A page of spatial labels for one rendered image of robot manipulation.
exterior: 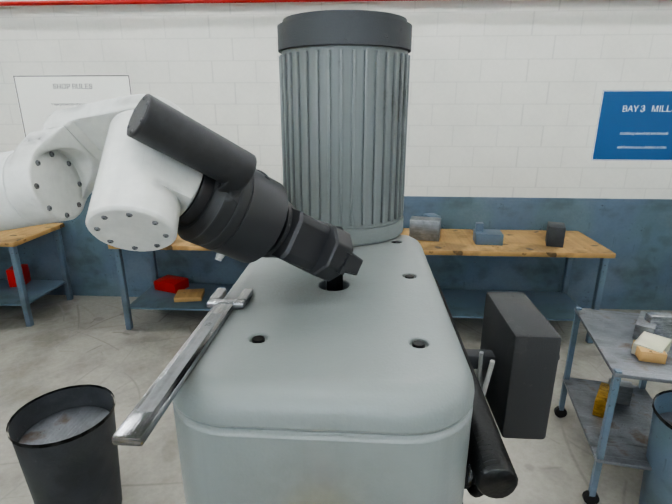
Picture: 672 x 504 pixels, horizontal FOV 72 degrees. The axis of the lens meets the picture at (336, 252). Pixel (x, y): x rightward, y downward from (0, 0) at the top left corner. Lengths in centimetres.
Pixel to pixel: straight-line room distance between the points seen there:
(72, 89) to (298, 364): 525
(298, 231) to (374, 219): 26
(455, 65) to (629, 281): 290
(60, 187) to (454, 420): 38
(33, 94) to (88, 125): 533
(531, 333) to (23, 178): 73
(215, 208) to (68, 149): 14
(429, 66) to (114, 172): 446
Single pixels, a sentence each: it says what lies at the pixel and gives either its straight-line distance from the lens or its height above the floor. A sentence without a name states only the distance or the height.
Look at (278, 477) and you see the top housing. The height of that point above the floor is 181.
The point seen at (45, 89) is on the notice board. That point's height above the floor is 224.
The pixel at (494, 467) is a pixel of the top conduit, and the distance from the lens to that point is 44.
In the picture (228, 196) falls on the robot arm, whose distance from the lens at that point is 40.
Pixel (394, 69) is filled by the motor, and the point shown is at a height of 214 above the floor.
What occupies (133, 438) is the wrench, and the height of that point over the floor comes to 190.
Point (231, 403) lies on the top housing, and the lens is 37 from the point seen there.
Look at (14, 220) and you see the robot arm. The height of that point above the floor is 200.
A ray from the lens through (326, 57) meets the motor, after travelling 67.
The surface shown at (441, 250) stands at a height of 88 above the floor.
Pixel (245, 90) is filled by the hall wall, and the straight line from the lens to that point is 485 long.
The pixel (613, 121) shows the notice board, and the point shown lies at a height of 194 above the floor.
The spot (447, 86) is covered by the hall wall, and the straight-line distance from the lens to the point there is 477.
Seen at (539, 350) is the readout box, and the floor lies 170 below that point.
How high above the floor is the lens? 209
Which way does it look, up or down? 18 degrees down
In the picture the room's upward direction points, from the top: straight up
